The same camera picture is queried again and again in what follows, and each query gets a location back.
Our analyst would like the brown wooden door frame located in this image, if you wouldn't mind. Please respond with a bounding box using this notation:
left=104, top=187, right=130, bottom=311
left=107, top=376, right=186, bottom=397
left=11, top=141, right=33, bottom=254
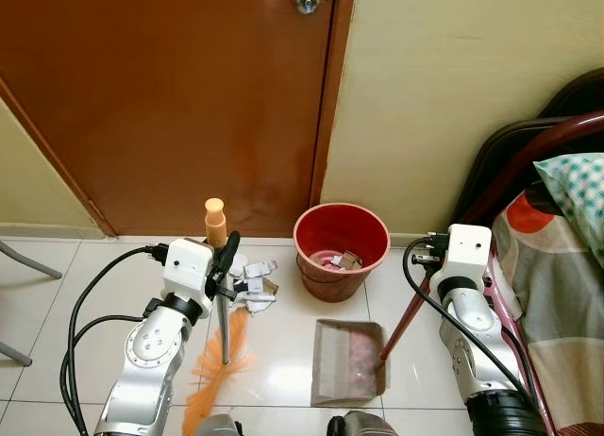
left=309, top=0, right=359, bottom=237

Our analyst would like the pink bed rail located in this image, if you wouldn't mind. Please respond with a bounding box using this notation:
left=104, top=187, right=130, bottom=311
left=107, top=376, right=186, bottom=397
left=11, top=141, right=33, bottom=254
left=485, top=265, right=559, bottom=436

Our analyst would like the green checked pillow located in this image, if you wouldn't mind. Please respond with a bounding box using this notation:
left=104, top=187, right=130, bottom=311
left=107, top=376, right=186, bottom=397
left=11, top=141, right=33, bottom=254
left=532, top=152, right=604, bottom=268

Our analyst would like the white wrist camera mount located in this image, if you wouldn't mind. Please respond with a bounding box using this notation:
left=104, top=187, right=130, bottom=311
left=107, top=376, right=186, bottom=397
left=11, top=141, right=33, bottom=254
left=443, top=224, right=495, bottom=287
left=161, top=237, right=217, bottom=306

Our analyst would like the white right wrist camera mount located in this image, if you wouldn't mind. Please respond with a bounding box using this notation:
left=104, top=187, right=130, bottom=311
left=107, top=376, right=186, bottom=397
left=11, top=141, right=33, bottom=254
left=443, top=224, right=495, bottom=287

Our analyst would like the brown wooden door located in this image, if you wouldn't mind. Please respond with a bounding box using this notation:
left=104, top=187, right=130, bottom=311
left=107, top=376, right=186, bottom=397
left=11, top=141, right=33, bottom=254
left=0, top=0, right=337, bottom=239

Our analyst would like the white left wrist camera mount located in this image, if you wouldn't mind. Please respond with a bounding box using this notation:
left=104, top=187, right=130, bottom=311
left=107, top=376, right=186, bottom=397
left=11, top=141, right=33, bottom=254
left=161, top=237, right=217, bottom=306

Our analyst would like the orange broom with silver pole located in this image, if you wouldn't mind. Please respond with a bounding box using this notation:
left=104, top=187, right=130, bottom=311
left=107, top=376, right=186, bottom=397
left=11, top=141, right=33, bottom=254
left=181, top=197, right=262, bottom=436

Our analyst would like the white red printed wrapper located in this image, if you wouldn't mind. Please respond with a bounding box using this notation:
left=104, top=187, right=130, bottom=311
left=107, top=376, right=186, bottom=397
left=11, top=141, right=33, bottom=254
left=247, top=259, right=281, bottom=279

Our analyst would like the grey robot leg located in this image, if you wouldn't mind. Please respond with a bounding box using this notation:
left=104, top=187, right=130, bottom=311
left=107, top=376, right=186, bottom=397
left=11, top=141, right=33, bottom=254
left=327, top=410, right=400, bottom=436
left=195, top=413, right=245, bottom=436

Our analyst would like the grey left robot leg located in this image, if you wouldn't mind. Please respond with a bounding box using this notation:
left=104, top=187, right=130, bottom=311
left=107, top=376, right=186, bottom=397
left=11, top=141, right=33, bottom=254
left=195, top=413, right=245, bottom=436

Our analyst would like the grey metal chair leg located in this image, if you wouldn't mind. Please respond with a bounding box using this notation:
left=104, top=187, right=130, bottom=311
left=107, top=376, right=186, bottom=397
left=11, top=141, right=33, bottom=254
left=0, top=239, right=64, bottom=280
left=0, top=341, right=35, bottom=368

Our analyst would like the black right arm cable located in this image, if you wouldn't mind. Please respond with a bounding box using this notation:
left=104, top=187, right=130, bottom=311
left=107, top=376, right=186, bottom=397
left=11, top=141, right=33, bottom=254
left=402, top=235, right=530, bottom=400

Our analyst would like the white paper scrap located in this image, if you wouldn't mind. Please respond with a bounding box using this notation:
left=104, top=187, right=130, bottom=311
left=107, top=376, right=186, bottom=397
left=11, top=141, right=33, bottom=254
left=229, top=254, right=250, bottom=280

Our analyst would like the black headboard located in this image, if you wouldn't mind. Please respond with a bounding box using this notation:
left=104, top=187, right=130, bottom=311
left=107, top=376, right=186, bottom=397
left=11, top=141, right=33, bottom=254
left=452, top=67, right=604, bottom=226

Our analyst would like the grey orange patterned bedsheet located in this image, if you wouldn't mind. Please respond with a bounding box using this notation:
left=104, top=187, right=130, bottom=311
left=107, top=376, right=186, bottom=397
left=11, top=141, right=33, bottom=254
left=495, top=192, right=604, bottom=436

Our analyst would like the red plastic bucket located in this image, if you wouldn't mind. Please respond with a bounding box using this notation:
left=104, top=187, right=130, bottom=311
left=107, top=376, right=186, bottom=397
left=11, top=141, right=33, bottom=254
left=293, top=202, right=392, bottom=304

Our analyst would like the dark red metal bed frame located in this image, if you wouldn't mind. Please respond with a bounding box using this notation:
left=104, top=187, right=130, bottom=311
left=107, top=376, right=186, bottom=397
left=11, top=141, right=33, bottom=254
left=457, top=111, right=604, bottom=230

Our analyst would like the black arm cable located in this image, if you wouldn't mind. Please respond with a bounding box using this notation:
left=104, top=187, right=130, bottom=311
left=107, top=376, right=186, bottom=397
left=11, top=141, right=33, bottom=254
left=402, top=235, right=530, bottom=400
left=59, top=244, right=171, bottom=436

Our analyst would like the grey dustpan with red handle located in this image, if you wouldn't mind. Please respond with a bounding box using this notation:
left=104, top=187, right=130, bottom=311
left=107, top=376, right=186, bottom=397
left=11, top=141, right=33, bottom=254
left=310, top=269, right=436, bottom=410

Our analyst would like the grey right robot leg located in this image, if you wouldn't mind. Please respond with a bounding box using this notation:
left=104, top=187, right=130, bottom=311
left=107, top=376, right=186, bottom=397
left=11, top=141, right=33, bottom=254
left=327, top=410, right=400, bottom=436

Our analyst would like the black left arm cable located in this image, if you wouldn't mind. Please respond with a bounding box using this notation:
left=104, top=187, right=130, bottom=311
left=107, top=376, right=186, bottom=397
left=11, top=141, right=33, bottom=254
left=59, top=244, right=171, bottom=436

